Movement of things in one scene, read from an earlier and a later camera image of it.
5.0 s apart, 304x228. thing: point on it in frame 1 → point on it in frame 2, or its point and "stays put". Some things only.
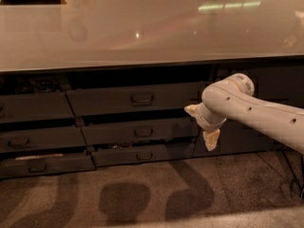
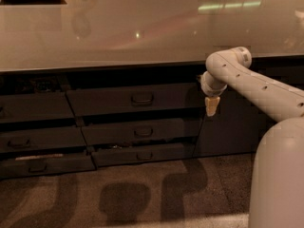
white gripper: [203, 121] → [213, 90]
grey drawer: [134, 99] stays put
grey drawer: [41, 139] stays put
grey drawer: [142, 131] stays put
